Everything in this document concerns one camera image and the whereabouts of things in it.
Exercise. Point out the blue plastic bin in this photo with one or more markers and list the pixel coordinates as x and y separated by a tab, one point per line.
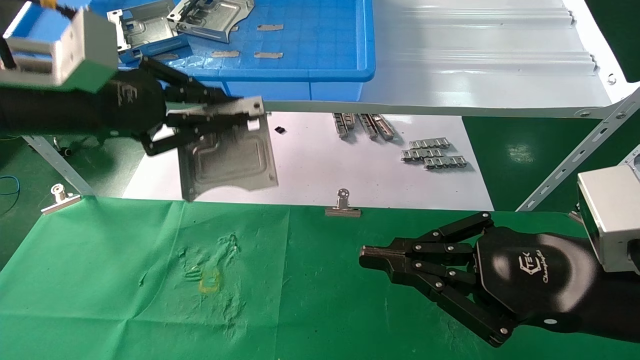
310	70

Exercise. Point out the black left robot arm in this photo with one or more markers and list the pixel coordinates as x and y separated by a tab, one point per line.
50	110

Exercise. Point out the small black object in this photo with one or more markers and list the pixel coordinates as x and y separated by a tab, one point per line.
280	130

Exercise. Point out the grey metal frame piece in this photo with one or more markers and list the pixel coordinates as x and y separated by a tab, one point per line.
635	160

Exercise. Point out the green cloth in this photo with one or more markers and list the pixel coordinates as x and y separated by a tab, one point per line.
200	300

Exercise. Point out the box-shaped metal bracket part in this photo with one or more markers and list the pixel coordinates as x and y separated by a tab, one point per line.
150	30

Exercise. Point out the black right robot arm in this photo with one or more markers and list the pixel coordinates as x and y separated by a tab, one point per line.
620	305

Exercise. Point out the white paper sheet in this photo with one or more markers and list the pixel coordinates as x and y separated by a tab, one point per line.
325	165

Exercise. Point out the white metal shelf board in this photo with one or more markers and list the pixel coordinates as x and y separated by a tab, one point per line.
475	75

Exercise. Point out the small notched metal strip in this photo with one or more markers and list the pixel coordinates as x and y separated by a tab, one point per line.
430	144
446	162
422	154

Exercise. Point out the metal plate part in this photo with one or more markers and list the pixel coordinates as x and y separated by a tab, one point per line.
230	160

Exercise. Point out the metal bracket part with slots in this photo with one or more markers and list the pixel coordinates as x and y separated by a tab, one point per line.
210	27

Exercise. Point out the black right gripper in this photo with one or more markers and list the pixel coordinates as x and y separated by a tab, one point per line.
530	275

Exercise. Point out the silver binder clip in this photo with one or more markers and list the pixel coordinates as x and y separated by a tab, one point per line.
61	200
343	210

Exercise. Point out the perforated metal shelf strut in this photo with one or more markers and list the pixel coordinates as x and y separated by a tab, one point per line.
575	155
60	167

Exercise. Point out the grey tape piece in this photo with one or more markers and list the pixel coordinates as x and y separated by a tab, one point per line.
167	56
268	55
270	27
225	53

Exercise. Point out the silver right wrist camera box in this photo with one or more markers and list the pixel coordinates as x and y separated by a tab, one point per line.
615	215

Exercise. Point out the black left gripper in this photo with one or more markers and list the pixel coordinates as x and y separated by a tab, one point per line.
130	102

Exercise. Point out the chrome stool base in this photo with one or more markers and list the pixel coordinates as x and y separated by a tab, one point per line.
66	150

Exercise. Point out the short metal rail piece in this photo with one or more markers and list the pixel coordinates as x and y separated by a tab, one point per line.
341	125
368	126
385	127
351	120

